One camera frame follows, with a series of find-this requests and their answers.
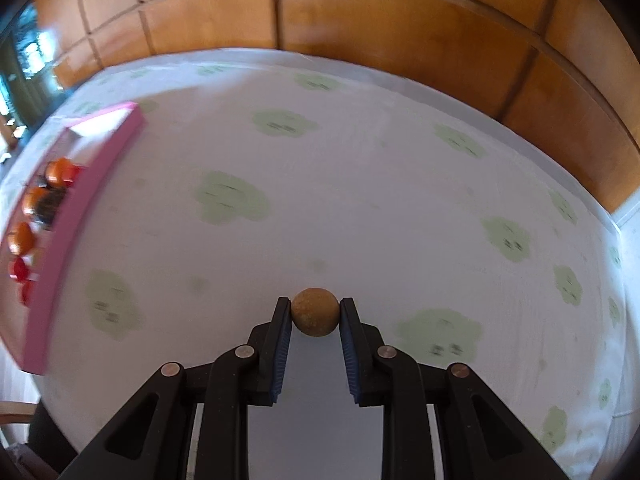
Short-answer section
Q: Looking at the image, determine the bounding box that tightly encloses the dark framed window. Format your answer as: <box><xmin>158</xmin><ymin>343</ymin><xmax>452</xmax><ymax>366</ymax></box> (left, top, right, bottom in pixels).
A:
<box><xmin>0</xmin><ymin>2</ymin><xmax>71</xmax><ymax>161</ymax></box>

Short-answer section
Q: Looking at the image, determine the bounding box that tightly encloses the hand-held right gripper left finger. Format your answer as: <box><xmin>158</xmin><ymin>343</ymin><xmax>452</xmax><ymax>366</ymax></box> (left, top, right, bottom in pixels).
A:
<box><xmin>57</xmin><ymin>297</ymin><xmax>293</xmax><ymax>480</ymax></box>

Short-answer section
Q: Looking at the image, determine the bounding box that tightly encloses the wooden chair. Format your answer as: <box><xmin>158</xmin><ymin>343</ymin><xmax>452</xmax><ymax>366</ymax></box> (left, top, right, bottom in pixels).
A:
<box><xmin>0</xmin><ymin>400</ymin><xmax>80</xmax><ymax>480</ymax></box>

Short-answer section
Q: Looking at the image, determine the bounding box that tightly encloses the wooden wardrobe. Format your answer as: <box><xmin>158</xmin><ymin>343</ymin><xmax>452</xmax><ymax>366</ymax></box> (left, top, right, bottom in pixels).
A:
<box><xmin>30</xmin><ymin>0</ymin><xmax>640</xmax><ymax>216</ymax></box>

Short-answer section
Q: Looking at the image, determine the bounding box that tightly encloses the orange mandarin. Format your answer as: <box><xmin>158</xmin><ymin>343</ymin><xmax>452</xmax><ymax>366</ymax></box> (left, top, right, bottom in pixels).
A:
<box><xmin>44</xmin><ymin>157</ymin><xmax>81</xmax><ymax>186</ymax></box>
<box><xmin>22</xmin><ymin>186</ymin><xmax>51</xmax><ymax>214</ymax></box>
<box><xmin>7</xmin><ymin>221</ymin><xmax>37</xmax><ymax>256</ymax></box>

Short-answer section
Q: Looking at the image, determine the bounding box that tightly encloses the tan longan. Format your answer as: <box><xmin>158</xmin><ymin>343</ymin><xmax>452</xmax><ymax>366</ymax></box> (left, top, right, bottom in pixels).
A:
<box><xmin>291</xmin><ymin>287</ymin><xmax>340</xmax><ymax>337</ymax></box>

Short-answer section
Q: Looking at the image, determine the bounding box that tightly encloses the pink cardboard box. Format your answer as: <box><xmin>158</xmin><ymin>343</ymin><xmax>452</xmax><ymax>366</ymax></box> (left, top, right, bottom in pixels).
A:
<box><xmin>0</xmin><ymin>102</ymin><xmax>146</xmax><ymax>375</ymax></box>

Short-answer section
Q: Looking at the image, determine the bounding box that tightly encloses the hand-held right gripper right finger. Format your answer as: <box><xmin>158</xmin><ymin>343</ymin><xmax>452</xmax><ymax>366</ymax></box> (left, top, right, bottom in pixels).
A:
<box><xmin>339</xmin><ymin>297</ymin><xmax>568</xmax><ymax>480</ymax></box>

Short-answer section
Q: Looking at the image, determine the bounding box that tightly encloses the dark passion fruit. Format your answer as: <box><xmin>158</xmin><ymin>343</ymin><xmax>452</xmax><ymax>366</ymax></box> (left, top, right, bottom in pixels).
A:
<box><xmin>35</xmin><ymin>187</ymin><xmax>69</xmax><ymax>224</ymax></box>

